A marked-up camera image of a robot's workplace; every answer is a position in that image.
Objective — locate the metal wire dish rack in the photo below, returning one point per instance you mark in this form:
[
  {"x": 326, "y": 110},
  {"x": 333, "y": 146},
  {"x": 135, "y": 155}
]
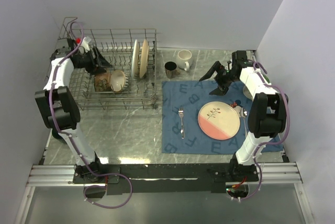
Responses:
[{"x": 116, "y": 46}]

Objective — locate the pink and cream plate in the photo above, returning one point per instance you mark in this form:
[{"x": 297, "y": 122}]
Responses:
[{"x": 218, "y": 120}]

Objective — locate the white strawberry pattern plate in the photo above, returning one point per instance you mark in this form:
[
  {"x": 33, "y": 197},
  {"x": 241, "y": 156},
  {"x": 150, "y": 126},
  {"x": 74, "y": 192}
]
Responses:
[{"x": 134, "y": 65}]

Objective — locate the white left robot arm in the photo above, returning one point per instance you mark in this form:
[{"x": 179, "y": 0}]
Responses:
[{"x": 58, "y": 108}]

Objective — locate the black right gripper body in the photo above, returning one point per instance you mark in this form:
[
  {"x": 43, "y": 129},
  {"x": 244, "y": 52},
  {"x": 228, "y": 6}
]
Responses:
[{"x": 224, "y": 77}]

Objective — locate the beige plate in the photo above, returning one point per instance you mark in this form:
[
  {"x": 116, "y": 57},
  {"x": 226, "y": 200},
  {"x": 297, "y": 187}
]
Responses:
[{"x": 144, "y": 58}]

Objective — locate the dark green mug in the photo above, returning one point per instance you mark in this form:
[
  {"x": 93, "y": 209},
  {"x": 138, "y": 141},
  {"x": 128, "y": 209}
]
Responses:
[{"x": 56, "y": 135}]

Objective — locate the silver spoon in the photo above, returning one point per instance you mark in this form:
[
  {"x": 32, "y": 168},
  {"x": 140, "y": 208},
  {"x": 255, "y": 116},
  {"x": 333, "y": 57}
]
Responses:
[{"x": 242, "y": 114}]

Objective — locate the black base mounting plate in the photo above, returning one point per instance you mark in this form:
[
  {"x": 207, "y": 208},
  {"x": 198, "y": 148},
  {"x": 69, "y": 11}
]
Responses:
[{"x": 166, "y": 178}]

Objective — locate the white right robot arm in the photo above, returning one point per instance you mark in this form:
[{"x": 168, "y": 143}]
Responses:
[{"x": 269, "y": 113}]

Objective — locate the silver fork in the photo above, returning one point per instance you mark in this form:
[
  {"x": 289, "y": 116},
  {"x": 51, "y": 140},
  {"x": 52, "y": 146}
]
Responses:
[{"x": 181, "y": 115}]

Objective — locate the dark brown metal cup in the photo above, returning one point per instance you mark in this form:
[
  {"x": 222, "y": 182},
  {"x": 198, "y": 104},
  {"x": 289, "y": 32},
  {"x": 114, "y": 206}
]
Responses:
[{"x": 171, "y": 69}]

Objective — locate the white ceramic mug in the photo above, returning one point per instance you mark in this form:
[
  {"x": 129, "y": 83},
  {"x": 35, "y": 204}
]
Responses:
[{"x": 184, "y": 60}]

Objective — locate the floral mug green inside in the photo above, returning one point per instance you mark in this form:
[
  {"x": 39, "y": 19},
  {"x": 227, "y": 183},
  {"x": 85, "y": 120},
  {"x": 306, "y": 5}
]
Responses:
[{"x": 246, "y": 93}]

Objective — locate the brown rimmed ceramic bowl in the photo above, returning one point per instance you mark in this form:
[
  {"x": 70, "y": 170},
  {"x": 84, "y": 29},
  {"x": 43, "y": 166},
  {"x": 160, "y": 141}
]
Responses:
[{"x": 102, "y": 82}]

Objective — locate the blue letter pattern cloth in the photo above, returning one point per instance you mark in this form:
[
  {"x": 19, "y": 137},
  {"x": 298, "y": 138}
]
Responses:
[{"x": 192, "y": 96}]

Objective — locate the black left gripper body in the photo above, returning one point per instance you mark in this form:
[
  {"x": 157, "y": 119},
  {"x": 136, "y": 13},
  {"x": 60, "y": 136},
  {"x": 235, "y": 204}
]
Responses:
[{"x": 87, "y": 61}]

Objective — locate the aluminium frame rail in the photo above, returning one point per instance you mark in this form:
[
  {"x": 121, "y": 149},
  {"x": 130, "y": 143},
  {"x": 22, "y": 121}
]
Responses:
[{"x": 62, "y": 175}]

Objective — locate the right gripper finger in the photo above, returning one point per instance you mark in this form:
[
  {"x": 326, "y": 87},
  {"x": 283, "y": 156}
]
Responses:
[
  {"x": 216, "y": 67},
  {"x": 219, "y": 91}
]

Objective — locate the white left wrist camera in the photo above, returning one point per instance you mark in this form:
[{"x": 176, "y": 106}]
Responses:
[{"x": 84, "y": 44}]

